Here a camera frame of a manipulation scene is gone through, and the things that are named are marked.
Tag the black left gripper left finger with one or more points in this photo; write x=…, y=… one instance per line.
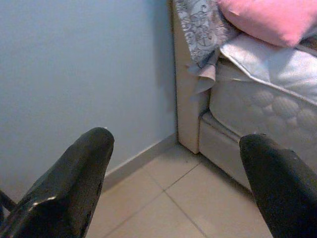
x=62, y=186

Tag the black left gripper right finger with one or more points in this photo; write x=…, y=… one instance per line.
x=280, y=186

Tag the pink pillow with sheep print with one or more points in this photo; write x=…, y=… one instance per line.
x=272, y=17

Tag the white quilted mattress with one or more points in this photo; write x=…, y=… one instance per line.
x=260, y=111

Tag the grey skirting board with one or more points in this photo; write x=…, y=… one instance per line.
x=138, y=158

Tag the white quilted mattress pad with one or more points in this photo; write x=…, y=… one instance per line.
x=272, y=64

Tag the grey floral printed headboard cover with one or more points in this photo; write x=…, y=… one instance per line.
x=198, y=24

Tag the beige bed frame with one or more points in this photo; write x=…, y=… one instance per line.
x=188, y=111

